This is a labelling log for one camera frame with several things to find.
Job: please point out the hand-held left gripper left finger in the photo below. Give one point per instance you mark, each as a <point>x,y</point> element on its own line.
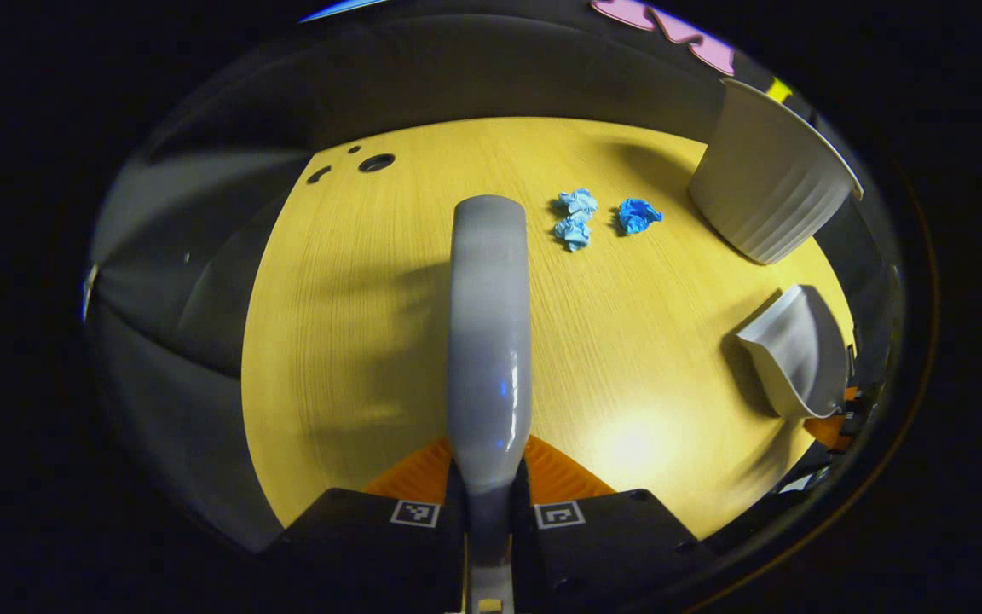
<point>372,546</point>

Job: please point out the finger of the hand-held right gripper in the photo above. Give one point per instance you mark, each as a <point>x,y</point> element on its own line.
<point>828,431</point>

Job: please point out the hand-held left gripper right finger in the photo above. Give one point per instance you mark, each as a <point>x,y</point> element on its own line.
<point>610,537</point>

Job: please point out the grey plastic dustpan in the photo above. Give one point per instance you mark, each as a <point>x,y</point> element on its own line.
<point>798,358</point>

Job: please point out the white ribbed garbage bin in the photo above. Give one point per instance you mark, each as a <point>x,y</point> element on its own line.
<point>764,188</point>

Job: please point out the bright blue paper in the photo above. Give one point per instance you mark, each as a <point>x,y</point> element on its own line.
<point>638,215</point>

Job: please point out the light blue paper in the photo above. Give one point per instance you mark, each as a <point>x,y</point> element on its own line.
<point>578,201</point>
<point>574,232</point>

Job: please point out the black backdrop cloth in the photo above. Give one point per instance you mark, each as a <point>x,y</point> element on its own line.
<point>457,68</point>

